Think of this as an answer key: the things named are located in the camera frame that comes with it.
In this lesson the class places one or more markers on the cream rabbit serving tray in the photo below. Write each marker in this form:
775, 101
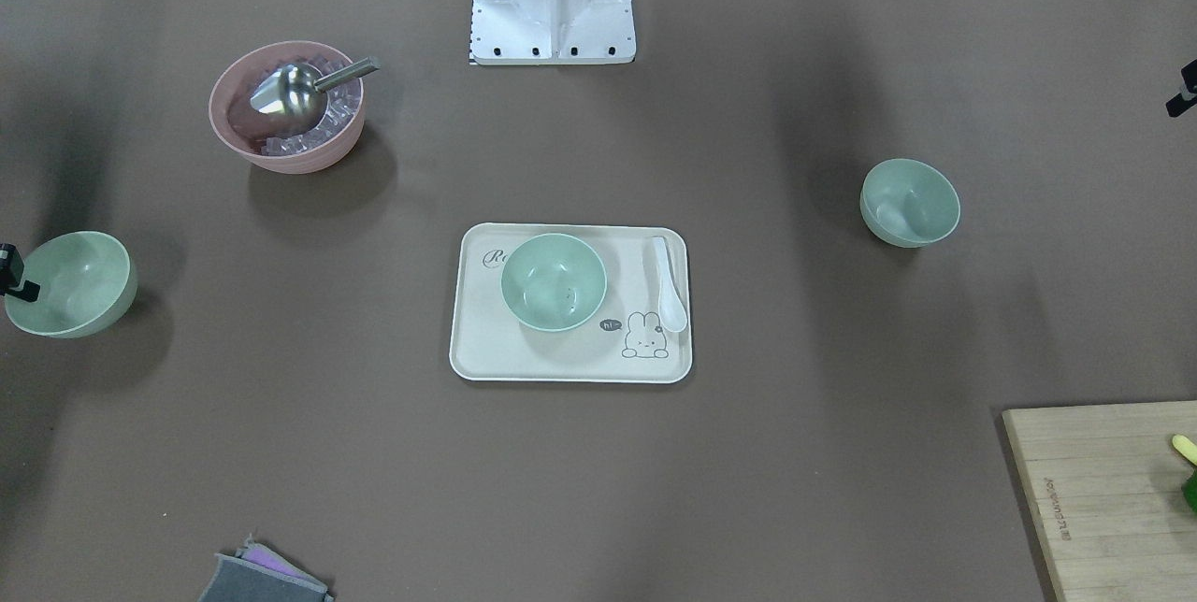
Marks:
625, 341

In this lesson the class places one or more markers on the white camera pillar base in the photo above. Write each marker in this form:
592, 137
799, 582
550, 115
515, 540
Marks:
552, 32

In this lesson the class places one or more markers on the green lime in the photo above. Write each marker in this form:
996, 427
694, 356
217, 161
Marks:
1189, 491

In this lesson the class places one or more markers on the lemon slice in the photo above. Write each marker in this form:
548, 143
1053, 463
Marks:
1185, 447

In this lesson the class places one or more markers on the green bowl on tray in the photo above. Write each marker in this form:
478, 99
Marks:
554, 282

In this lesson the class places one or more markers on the pink bowl with ice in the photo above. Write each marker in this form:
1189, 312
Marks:
330, 139

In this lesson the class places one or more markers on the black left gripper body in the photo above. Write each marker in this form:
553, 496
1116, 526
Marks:
1185, 93

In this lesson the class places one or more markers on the wooden cutting board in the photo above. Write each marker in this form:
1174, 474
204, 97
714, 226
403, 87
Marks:
1104, 485

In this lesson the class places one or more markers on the green bowl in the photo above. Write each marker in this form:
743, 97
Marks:
87, 281
554, 282
909, 204

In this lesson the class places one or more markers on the grey purple cloth stack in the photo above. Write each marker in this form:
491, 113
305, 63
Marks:
255, 572

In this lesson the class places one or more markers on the metal ice scoop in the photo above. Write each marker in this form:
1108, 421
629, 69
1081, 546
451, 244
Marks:
293, 98

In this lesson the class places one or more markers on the white ceramic spoon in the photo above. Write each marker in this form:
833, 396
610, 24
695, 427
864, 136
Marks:
670, 307

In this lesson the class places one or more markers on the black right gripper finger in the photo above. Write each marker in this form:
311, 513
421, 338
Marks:
13, 281

